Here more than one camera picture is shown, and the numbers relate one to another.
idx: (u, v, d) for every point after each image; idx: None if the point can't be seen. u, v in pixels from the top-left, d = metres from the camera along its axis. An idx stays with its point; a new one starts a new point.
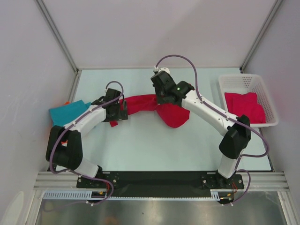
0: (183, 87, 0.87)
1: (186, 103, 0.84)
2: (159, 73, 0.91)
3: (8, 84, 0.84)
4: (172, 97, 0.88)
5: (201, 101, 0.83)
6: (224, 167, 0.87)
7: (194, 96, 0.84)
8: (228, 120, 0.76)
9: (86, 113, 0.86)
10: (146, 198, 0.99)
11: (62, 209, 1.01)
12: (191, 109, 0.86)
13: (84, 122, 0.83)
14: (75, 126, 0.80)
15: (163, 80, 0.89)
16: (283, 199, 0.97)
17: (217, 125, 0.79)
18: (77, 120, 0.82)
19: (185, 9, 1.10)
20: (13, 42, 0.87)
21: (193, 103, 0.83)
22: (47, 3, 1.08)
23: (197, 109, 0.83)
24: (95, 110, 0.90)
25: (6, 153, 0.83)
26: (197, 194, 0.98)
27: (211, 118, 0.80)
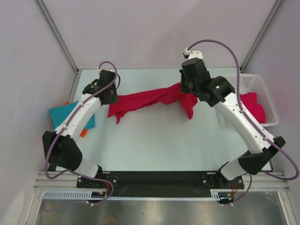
0: (222, 86, 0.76)
1: (223, 107, 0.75)
2: (194, 62, 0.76)
3: (9, 83, 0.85)
4: (207, 94, 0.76)
5: (241, 111, 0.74)
6: (230, 170, 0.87)
7: (234, 102, 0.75)
8: (265, 140, 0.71)
9: (78, 108, 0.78)
10: (146, 198, 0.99)
11: (63, 208, 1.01)
12: (224, 113, 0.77)
13: (76, 122, 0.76)
14: (67, 130, 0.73)
15: (198, 71, 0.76)
16: (283, 199, 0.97)
17: (250, 142, 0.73)
18: (69, 121, 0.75)
19: (185, 9, 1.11)
20: (14, 42, 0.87)
21: (232, 111, 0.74)
22: (47, 3, 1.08)
23: (232, 117, 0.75)
24: (87, 102, 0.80)
25: (7, 153, 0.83)
26: (197, 194, 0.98)
27: (245, 131, 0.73)
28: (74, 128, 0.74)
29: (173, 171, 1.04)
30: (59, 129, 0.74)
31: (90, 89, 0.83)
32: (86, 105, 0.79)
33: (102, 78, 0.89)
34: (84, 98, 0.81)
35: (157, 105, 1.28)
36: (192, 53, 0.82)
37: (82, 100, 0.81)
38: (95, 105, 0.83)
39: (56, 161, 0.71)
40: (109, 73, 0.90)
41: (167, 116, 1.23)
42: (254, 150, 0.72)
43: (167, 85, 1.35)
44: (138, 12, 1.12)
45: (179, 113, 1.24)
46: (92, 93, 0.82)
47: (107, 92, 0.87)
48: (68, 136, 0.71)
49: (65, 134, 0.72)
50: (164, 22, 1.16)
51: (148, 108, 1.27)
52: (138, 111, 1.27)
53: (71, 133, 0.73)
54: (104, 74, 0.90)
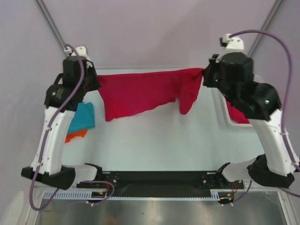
0: (271, 101, 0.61)
1: (264, 125, 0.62)
2: (243, 62, 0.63)
3: (9, 83, 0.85)
4: (251, 105, 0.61)
5: (282, 133, 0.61)
6: (234, 173, 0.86)
7: (277, 121, 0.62)
8: (292, 165, 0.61)
9: (46, 135, 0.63)
10: (146, 198, 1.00)
11: (63, 209, 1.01)
12: (258, 128, 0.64)
13: (49, 153, 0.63)
14: (43, 166, 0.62)
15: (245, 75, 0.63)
16: (283, 199, 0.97)
17: (275, 162, 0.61)
18: (41, 155, 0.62)
19: (185, 9, 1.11)
20: (14, 43, 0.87)
21: (273, 131, 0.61)
22: (48, 3, 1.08)
23: (267, 136, 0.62)
24: (54, 122, 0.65)
25: (7, 153, 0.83)
26: (196, 194, 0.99)
27: (274, 153, 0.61)
28: (50, 161, 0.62)
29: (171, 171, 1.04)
30: (33, 165, 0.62)
31: (53, 98, 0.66)
32: (54, 128, 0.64)
33: (67, 72, 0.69)
34: (50, 116, 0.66)
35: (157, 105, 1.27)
36: (234, 42, 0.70)
37: (48, 119, 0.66)
38: (67, 117, 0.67)
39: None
40: (73, 65, 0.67)
41: (168, 116, 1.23)
42: (275, 171, 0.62)
43: None
44: (139, 12, 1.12)
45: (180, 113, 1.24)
46: (56, 101, 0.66)
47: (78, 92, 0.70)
48: (47, 174, 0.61)
49: (42, 172, 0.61)
50: (164, 22, 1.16)
51: None
52: None
53: (48, 169, 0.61)
54: (66, 68, 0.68)
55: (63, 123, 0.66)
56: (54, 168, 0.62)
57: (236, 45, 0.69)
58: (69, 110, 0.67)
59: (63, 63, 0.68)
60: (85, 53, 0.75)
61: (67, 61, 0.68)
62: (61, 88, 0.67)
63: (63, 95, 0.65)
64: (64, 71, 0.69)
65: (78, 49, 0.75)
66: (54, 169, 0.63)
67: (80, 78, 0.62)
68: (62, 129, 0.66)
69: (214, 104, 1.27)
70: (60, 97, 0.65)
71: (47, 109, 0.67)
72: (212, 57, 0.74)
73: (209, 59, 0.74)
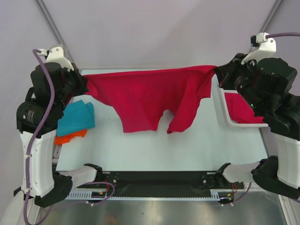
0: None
1: (293, 141, 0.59)
2: (286, 72, 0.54)
3: (8, 84, 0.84)
4: (286, 123, 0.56)
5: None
6: (235, 174, 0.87)
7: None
8: None
9: (27, 163, 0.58)
10: (146, 198, 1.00)
11: (63, 209, 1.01)
12: (283, 141, 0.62)
13: (36, 177, 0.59)
14: (32, 190, 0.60)
15: (285, 89, 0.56)
16: (284, 199, 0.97)
17: (289, 175, 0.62)
18: (28, 181, 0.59)
19: (185, 9, 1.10)
20: (13, 42, 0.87)
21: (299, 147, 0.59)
22: (47, 3, 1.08)
23: (289, 149, 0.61)
24: (33, 148, 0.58)
25: (6, 153, 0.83)
26: (197, 194, 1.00)
27: (289, 166, 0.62)
28: (39, 185, 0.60)
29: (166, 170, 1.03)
30: (24, 189, 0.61)
31: (24, 120, 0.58)
32: (33, 154, 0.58)
33: (38, 88, 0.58)
34: (27, 142, 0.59)
35: None
36: (267, 43, 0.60)
37: (26, 145, 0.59)
38: (46, 139, 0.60)
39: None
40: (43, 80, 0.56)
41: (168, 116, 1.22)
42: (286, 182, 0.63)
43: None
44: (138, 12, 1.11)
45: None
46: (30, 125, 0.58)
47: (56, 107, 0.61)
48: (38, 197, 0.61)
49: (33, 196, 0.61)
50: (164, 22, 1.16)
51: None
52: None
53: (38, 192, 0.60)
54: (36, 83, 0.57)
55: (43, 146, 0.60)
56: (45, 189, 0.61)
57: (268, 48, 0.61)
58: (46, 132, 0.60)
59: (31, 77, 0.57)
60: (63, 56, 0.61)
61: (37, 74, 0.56)
62: (34, 105, 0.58)
63: (36, 116, 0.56)
64: (36, 87, 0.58)
65: (52, 50, 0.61)
66: (45, 191, 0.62)
67: (51, 98, 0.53)
68: (44, 151, 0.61)
69: (214, 104, 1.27)
70: (32, 121, 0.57)
71: (22, 134, 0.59)
72: (237, 58, 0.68)
73: (234, 60, 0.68)
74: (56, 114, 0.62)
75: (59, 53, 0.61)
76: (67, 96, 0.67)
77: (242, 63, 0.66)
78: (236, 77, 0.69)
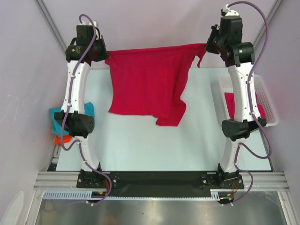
0: (245, 52, 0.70)
1: (234, 71, 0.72)
2: (233, 18, 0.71)
3: (9, 84, 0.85)
4: (227, 52, 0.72)
5: (247, 82, 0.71)
6: (225, 157, 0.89)
7: (246, 71, 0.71)
8: (251, 115, 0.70)
9: (72, 81, 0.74)
10: (146, 198, 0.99)
11: (62, 209, 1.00)
12: (232, 77, 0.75)
13: (77, 95, 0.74)
14: (72, 107, 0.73)
15: (232, 29, 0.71)
16: (283, 199, 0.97)
17: (239, 108, 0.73)
18: (70, 98, 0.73)
19: (185, 9, 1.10)
20: (13, 43, 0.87)
21: (240, 78, 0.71)
22: (47, 3, 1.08)
23: (237, 84, 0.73)
24: (77, 71, 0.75)
25: (7, 153, 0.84)
26: (197, 194, 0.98)
27: (239, 100, 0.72)
28: (78, 102, 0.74)
29: (168, 171, 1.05)
30: (63, 108, 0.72)
31: (72, 53, 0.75)
32: (77, 75, 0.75)
33: (80, 35, 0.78)
34: (72, 67, 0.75)
35: None
36: (230, 12, 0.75)
37: (71, 70, 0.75)
38: (86, 69, 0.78)
39: (75, 129, 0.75)
40: (86, 28, 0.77)
41: None
42: (237, 118, 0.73)
43: None
44: (138, 12, 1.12)
45: None
46: (76, 56, 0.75)
47: (92, 52, 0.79)
48: (77, 112, 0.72)
49: (72, 112, 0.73)
50: (164, 22, 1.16)
51: None
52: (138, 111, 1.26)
53: (77, 108, 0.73)
54: (81, 30, 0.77)
55: (84, 72, 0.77)
56: (81, 108, 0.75)
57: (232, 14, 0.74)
58: (86, 64, 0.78)
59: (77, 26, 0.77)
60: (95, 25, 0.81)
61: (81, 25, 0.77)
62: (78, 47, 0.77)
63: (82, 50, 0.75)
64: (78, 34, 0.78)
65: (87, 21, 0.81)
66: (80, 111, 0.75)
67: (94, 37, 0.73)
68: (83, 78, 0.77)
69: (214, 104, 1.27)
70: (79, 52, 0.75)
71: (69, 63, 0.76)
72: (214, 25, 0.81)
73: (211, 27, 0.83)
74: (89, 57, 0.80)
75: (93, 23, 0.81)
76: (95, 54, 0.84)
77: (216, 28, 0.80)
78: (213, 39, 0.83)
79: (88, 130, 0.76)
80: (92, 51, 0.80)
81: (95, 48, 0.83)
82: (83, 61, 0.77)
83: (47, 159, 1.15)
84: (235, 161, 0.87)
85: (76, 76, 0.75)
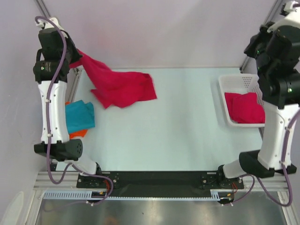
0: (294, 91, 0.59)
1: (274, 111, 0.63)
2: (298, 39, 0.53)
3: (9, 84, 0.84)
4: (272, 86, 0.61)
5: (286, 128, 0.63)
6: (231, 167, 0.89)
7: (288, 115, 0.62)
8: (279, 163, 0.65)
9: (48, 108, 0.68)
10: (146, 198, 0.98)
11: (63, 208, 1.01)
12: (269, 114, 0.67)
13: (56, 123, 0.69)
14: (54, 137, 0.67)
15: (286, 57, 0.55)
16: (284, 199, 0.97)
17: (266, 153, 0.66)
18: (49, 127, 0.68)
19: (185, 8, 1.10)
20: (13, 43, 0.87)
21: (278, 122, 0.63)
22: (47, 3, 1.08)
23: (273, 125, 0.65)
24: (52, 94, 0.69)
25: (7, 153, 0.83)
26: (197, 194, 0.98)
27: (271, 144, 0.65)
28: (59, 130, 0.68)
29: (168, 171, 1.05)
30: (44, 138, 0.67)
31: (42, 71, 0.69)
32: (53, 98, 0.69)
33: (46, 47, 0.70)
34: (46, 90, 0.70)
35: (156, 105, 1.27)
36: (292, 14, 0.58)
37: (45, 93, 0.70)
38: (62, 87, 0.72)
39: (63, 159, 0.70)
40: (49, 39, 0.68)
41: (167, 116, 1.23)
42: (263, 162, 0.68)
43: (166, 86, 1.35)
44: (138, 12, 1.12)
45: (179, 113, 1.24)
46: (48, 75, 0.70)
47: (64, 64, 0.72)
48: (60, 142, 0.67)
49: (55, 142, 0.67)
50: (163, 22, 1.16)
51: (148, 108, 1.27)
52: (138, 111, 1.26)
53: (59, 137, 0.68)
54: (45, 42, 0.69)
55: (60, 93, 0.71)
56: (64, 136, 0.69)
57: (293, 18, 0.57)
58: (62, 80, 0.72)
59: (39, 38, 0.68)
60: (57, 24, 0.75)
61: (44, 34, 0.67)
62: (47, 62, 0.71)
63: (52, 67, 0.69)
64: (44, 46, 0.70)
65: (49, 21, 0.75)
66: (64, 138, 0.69)
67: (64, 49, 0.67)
68: (61, 99, 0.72)
69: (214, 104, 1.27)
70: (50, 69, 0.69)
71: (40, 84, 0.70)
72: (265, 25, 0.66)
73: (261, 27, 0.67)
74: (65, 69, 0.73)
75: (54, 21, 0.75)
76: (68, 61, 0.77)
77: (267, 31, 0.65)
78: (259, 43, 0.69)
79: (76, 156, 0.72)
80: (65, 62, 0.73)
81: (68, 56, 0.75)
82: (57, 79, 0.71)
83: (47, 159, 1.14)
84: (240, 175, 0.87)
85: (52, 99, 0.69)
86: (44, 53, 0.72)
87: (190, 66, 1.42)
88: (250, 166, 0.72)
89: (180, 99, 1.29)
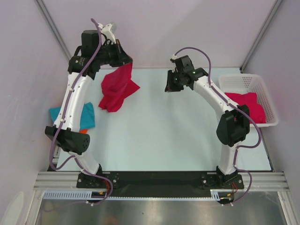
0: (198, 72, 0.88)
1: (197, 86, 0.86)
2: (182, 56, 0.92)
3: (9, 83, 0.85)
4: (186, 78, 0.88)
5: (209, 85, 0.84)
6: (223, 161, 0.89)
7: (205, 80, 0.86)
8: (228, 105, 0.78)
9: (69, 95, 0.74)
10: (146, 198, 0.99)
11: (63, 208, 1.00)
12: (200, 92, 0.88)
13: (71, 111, 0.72)
14: (65, 123, 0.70)
15: (183, 63, 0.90)
16: (284, 199, 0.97)
17: (218, 108, 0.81)
18: (63, 113, 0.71)
19: (184, 9, 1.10)
20: (14, 43, 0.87)
21: (203, 86, 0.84)
22: (47, 3, 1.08)
23: (204, 92, 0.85)
24: (77, 85, 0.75)
25: (7, 153, 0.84)
26: (197, 194, 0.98)
27: (213, 101, 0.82)
28: (72, 119, 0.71)
29: (168, 171, 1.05)
30: (56, 123, 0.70)
31: (75, 63, 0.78)
32: (76, 89, 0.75)
33: (86, 45, 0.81)
34: (73, 79, 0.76)
35: (156, 106, 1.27)
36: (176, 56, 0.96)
37: (71, 82, 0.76)
38: (87, 82, 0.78)
39: (68, 147, 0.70)
40: (90, 38, 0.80)
41: (167, 116, 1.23)
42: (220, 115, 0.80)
43: None
44: (138, 13, 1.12)
45: (179, 112, 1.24)
46: (78, 67, 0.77)
47: (96, 63, 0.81)
48: (69, 130, 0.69)
49: (65, 128, 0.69)
50: (163, 22, 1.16)
51: (147, 108, 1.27)
52: (138, 111, 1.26)
53: (70, 125, 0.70)
54: (86, 40, 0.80)
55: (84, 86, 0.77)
56: (75, 125, 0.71)
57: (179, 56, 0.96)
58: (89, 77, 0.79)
59: (82, 35, 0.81)
60: (109, 30, 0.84)
61: (87, 33, 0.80)
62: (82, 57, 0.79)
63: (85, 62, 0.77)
64: (84, 44, 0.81)
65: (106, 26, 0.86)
66: (74, 128, 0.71)
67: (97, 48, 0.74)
68: (83, 92, 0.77)
69: None
70: (82, 63, 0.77)
71: (70, 74, 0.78)
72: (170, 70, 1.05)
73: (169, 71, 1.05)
74: (95, 68, 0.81)
75: (108, 26, 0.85)
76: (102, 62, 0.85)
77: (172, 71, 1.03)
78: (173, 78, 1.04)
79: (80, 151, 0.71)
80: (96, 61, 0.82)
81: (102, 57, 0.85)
82: (85, 74, 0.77)
83: (47, 159, 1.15)
84: (234, 164, 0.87)
85: (75, 90, 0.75)
86: (82, 50, 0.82)
87: None
88: (231, 141, 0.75)
89: (180, 99, 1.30)
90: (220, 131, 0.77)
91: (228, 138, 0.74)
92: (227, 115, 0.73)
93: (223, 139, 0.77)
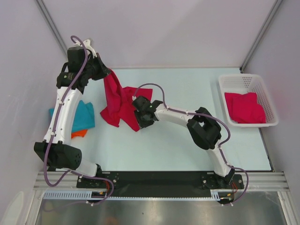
0: (154, 104, 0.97)
1: (158, 115, 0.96)
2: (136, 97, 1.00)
3: (9, 83, 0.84)
4: (147, 115, 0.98)
5: (167, 108, 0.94)
6: (216, 163, 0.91)
7: (161, 107, 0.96)
8: (188, 115, 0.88)
9: (59, 108, 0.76)
10: (146, 198, 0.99)
11: (63, 209, 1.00)
12: (164, 118, 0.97)
13: (63, 124, 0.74)
14: (56, 137, 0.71)
15: (139, 103, 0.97)
16: (283, 199, 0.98)
17: (183, 123, 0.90)
18: (54, 126, 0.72)
19: (185, 8, 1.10)
20: (14, 43, 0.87)
21: (162, 112, 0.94)
22: (47, 3, 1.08)
23: (166, 116, 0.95)
24: (66, 98, 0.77)
25: (7, 153, 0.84)
26: (197, 194, 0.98)
27: (177, 119, 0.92)
28: (63, 131, 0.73)
29: (168, 171, 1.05)
30: (47, 137, 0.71)
31: (64, 79, 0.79)
32: (65, 102, 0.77)
33: (72, 61, 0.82)
34: (62, 93, 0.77)
35: None
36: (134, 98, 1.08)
37: (60, 96, 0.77)
38: (77, 95, 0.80)
39: (60, 164, 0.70)
40: (77, 54, 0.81)
41: None
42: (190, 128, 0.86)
43: (167, 86, 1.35)
44: (138, 13, 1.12)
45: None
46: (66, 83, 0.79)
47: (84, 77, 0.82)
48: (60, 142, 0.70)
49: (56, 141, 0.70)
50: (163, 22, 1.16)
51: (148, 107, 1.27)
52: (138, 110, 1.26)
53: (61, 138, 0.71)
54: (72, 56, 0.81)
55: (74, 99, 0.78)
56: (66, 138, 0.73)
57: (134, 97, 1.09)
58: (78, 91, 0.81)
59: (68, 53, 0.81)
60: (89, 44, 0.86)
61: (72, 50, 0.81)
62: (71, 72, 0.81)
63: (73, 77, 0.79)
64: (70, 60, 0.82)
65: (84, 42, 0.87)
66: (65, 141, 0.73)
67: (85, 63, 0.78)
68: (74, 103, 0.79)
69: (214, 103, 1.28)
70: (71, 78, 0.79)
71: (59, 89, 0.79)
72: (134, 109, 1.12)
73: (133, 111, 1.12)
74: (84, 82, 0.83)
75: (87, 42, 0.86)
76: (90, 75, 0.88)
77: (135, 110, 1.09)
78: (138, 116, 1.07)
79: (72, 165, 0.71)
80: (84, 74, 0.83)
81: (89, 71, 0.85)
82: (74, 87, 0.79)
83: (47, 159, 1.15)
84: (226, 161, 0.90)
85: (65, 102, 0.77)
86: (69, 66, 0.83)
87: (190, 65, 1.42)
88: (210, 143, 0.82)
89: (180, 99, 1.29)
90: (197, 140, 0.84)
91: (206, 141, 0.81)
92: (191, 123, 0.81)
93: (204, 146, 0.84)
